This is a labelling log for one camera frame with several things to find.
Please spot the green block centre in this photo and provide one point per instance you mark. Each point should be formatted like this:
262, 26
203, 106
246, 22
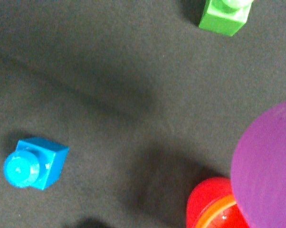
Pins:
225, 17

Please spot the black tablecloth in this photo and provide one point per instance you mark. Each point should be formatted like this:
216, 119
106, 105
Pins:
148, 103

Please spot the red plastic cup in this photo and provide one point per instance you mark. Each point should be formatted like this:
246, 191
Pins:
211, 204

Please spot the purple plastic cup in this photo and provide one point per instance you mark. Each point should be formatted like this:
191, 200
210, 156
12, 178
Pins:
258, 170

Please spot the blue block near cup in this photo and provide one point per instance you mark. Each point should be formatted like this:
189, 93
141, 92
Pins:
36, 162

